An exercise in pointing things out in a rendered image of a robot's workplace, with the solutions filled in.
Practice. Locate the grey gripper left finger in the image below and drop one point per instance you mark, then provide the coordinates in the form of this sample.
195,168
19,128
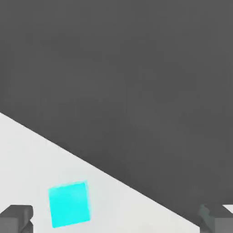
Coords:
14,218

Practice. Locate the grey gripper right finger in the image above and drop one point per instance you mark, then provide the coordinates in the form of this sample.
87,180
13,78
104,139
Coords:
218,222

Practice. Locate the small cyan cube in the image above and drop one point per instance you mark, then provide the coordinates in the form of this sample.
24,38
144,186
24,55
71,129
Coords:
69,204

